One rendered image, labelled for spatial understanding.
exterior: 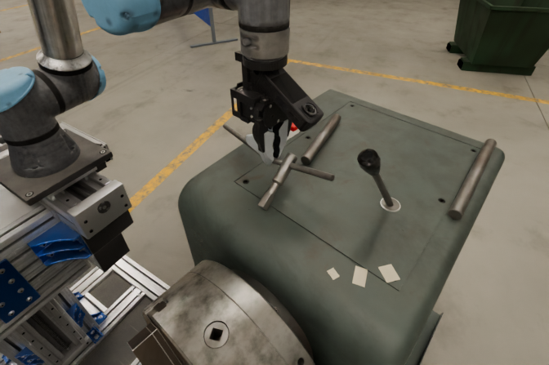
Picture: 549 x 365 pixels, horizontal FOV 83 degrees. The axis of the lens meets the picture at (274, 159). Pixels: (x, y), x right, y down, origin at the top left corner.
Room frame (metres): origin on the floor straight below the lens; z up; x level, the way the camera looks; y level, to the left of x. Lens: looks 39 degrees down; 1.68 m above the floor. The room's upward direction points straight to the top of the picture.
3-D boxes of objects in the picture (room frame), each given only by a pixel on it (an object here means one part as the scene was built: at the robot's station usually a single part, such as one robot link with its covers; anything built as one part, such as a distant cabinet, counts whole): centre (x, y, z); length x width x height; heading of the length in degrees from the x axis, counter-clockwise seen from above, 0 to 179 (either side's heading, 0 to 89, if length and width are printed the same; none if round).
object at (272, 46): (0.48, 0.02, 1.52); 0.08 x 0.08 x 0.05
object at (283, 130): (0.50, 0.01, 1.33); 0.06 x 0.03 x 0.09; 48
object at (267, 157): (0.47, 0.03, 1.33); 0.06 x 0.03 x 0.09; 48
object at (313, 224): (0.50, -0.17, 1.06); 0.59 x 0.48 x 0.39; 138
